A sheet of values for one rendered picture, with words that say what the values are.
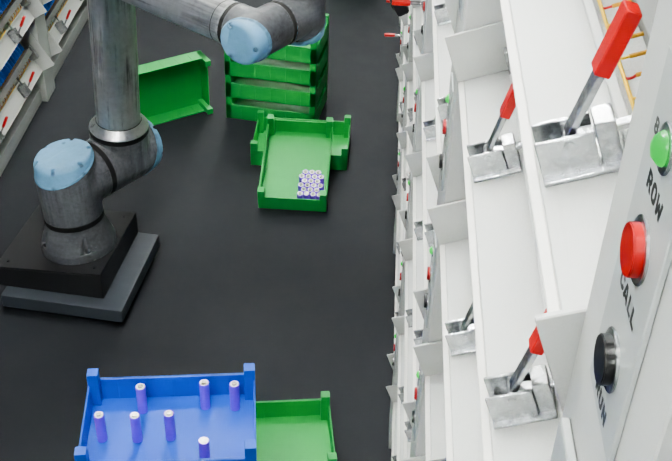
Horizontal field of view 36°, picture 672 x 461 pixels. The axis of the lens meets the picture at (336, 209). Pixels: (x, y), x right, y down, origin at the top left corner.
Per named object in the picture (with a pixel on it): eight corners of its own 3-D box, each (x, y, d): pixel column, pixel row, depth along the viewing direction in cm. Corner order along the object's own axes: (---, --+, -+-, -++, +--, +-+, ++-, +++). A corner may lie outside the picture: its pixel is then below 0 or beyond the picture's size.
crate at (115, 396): (79, 487, 177) (73, 456, 173) (92, 398, 194) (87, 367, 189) (257, 479, 180) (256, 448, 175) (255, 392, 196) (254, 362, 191)
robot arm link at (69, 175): (30, 215, 266) (16, 156, 257) (82, 186, 277) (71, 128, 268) (69, 235, 258) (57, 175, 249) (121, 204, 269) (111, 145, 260)
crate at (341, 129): (250, 165, 327) (250, 143, 322) (258, 130, 343) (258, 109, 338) (346, 170, 326) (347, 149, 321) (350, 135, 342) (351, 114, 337)
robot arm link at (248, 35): (16, -74, 223) (255, 25, 191) (62, -90, 231) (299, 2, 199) (23, -23, 230) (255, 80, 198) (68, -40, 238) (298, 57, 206)
